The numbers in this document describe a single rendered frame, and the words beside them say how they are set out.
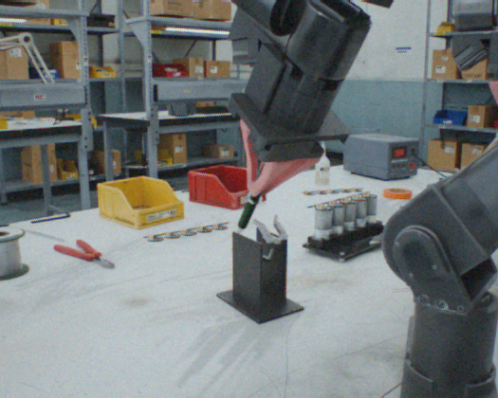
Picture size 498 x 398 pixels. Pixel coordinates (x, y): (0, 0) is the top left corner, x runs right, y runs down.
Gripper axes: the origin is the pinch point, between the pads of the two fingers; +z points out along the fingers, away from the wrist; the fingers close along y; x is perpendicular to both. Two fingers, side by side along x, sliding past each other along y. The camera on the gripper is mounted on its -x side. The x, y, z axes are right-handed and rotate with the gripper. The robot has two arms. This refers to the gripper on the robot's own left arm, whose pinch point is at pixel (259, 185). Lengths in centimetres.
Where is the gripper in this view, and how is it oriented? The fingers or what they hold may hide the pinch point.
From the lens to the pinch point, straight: 52.8
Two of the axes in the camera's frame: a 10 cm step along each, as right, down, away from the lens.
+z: -3.1, 7.0, 6.4
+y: -8.3, 1.2, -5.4
